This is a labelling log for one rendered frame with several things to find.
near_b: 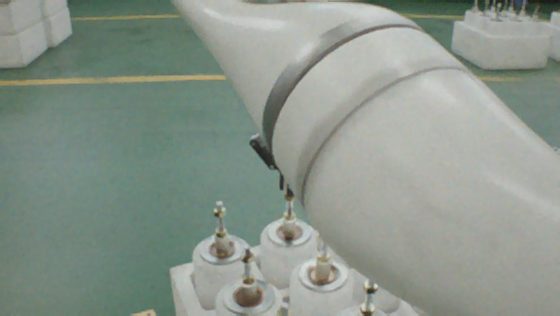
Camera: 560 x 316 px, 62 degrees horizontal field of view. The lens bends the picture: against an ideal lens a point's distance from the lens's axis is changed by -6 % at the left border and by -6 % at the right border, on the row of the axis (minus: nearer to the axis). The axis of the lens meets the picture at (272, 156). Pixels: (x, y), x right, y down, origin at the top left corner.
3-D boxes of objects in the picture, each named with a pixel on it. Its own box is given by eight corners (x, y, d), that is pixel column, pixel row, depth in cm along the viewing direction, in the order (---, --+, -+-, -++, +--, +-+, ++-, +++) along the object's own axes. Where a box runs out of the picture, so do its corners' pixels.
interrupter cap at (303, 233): (263, 246, 80) (263, 242, 80) (269, 220, 87) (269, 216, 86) (310, 250, 79) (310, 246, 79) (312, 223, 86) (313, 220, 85)
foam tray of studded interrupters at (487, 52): (545, 69, 258) (552, 37, 250) (483, 70, 253) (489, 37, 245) (506, 50, 293) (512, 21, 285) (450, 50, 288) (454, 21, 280)
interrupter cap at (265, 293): (219, 284, 72) (219, 280, 71) (270, 278, 73) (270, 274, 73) (225, 320, 65) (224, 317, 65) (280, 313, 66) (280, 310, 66)
